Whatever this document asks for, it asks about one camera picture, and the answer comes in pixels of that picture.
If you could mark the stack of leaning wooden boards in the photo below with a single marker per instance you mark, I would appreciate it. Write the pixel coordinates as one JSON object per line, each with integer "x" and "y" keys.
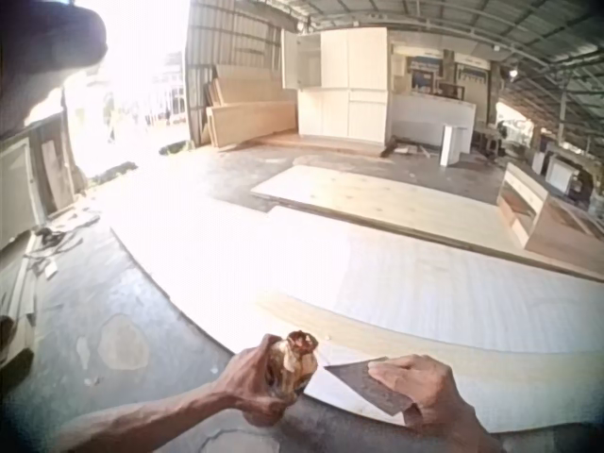
{"x": 250, "y": 113}

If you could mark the wall shelves with tools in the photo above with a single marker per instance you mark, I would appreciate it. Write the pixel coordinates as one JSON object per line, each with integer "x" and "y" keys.
{"x": 443, "y": 71}

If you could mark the wooden door frames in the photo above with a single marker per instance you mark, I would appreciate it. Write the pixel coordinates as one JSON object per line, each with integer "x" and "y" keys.
{"x": 33, "y": 179}

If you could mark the person's right hand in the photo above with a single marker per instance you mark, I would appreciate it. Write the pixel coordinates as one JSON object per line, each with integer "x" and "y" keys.
{"x": 427, "y": 391}

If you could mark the wooden drawer unit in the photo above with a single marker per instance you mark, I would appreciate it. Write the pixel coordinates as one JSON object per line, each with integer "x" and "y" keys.
{"x": 533, "y": 212}

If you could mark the tall white cabinet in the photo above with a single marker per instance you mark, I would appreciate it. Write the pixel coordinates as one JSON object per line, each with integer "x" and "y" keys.
{"x": 349, "y": 85}

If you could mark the white counter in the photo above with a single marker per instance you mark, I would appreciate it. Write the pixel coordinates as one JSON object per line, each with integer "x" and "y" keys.
{"x": 431, "y": 118}

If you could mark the heap of wood strips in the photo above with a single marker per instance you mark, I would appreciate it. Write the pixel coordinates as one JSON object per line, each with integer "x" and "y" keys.
{"x": 42, "y": 255}

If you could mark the person's left hand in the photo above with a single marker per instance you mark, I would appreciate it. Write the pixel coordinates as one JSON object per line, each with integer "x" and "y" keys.
{"x": 243, "y": 377}

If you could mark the small white cabinet box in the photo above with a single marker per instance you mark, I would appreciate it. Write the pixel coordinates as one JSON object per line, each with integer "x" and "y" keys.
{"x": 451, "y": 144}

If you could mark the cluttered workbenches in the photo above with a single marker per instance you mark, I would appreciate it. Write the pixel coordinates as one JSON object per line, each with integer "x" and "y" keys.
{"x": 557, "y": 160}

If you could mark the large white panel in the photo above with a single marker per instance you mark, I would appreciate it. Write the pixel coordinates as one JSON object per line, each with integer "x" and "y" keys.
{"x": 377, "y": 278}

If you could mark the pale wood board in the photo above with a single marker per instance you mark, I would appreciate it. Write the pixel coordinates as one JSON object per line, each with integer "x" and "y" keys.
{"x": 495, "y": 377}

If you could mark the plywood sheet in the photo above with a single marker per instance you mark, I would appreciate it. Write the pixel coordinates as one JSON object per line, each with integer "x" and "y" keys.
{"x": 377, "y": 203}

